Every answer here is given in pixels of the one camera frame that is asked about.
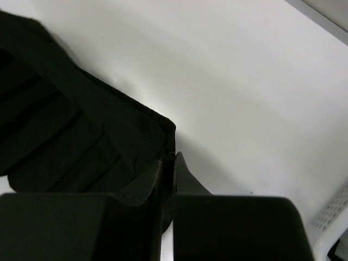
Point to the black pleated skirt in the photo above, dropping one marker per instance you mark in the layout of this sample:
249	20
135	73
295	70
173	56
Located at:
64	130

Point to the white plastic laundry basket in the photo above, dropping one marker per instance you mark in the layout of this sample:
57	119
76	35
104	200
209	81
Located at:
329	224

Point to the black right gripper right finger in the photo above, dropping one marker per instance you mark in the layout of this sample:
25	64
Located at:
220	227

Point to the aluminium table edge rail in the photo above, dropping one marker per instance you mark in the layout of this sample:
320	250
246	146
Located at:
331	15

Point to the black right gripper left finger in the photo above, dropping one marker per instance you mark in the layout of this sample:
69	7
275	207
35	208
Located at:
97	226

